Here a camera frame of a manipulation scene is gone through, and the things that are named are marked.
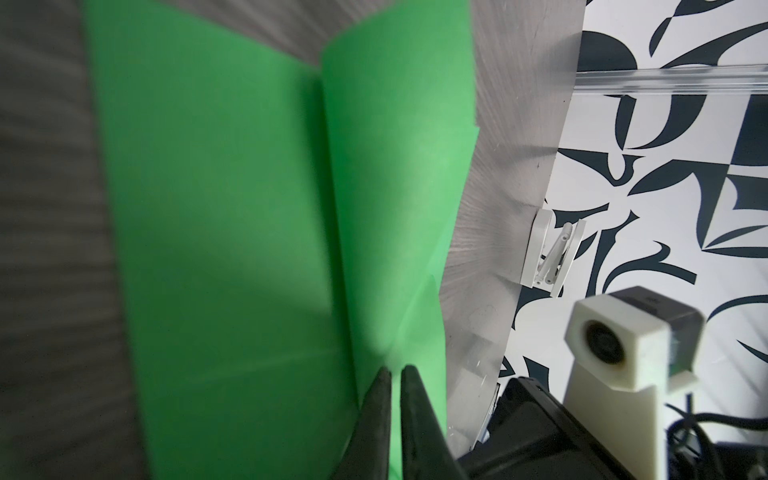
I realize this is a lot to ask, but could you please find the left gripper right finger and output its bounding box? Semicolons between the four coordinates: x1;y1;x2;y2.
400;365;467;480

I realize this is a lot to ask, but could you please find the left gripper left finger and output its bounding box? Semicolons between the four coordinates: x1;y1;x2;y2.
331;367;392;480

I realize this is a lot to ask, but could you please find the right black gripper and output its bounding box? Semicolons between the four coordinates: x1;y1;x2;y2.
458;377;633;479

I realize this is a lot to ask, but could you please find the green square paper sheet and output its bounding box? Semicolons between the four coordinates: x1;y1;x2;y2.
84;1;479;479

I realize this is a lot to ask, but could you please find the white box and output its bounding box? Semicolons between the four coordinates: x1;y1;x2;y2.
520;209;587;297

